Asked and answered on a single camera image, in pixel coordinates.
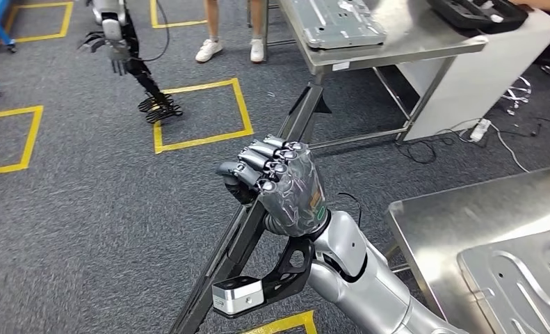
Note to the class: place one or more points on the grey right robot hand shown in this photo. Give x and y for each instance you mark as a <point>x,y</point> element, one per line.
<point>297,193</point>

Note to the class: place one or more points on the black plastic frame part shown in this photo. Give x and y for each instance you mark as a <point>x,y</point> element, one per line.
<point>302,117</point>

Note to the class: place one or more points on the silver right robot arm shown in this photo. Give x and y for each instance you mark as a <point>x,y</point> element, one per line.
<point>376,295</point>

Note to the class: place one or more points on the stainless steel workbench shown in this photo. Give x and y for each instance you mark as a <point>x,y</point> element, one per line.
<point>440,216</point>

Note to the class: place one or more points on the small white part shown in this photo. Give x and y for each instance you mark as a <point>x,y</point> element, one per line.
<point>496,18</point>

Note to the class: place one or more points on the person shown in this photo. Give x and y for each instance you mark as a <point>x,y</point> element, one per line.
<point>209,50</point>
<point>546,4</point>

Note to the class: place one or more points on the grey stamped metal plate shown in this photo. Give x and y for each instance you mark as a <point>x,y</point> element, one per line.
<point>339,23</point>

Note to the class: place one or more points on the white power strip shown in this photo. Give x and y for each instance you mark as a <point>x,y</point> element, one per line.
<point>479,130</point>

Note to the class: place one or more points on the steel table with white panel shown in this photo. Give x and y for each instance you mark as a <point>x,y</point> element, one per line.
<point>417,41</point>

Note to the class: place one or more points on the humanoid robot with black legs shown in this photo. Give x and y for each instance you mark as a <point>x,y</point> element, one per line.
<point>138,69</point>

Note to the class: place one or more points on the yellow floor tape square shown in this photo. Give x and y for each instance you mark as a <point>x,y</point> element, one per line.
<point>154,14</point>
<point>34,138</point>

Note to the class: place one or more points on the chrome chair base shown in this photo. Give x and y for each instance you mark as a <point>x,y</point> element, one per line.
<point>516,94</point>

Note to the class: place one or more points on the black foam tray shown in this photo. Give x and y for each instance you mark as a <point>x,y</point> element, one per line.
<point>468,20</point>

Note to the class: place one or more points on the large stamped metal plate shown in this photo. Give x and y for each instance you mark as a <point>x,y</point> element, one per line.
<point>523,286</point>

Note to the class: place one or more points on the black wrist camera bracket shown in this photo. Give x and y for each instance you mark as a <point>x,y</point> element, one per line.
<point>286,276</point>

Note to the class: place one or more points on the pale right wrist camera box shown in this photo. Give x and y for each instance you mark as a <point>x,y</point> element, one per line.
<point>238,297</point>

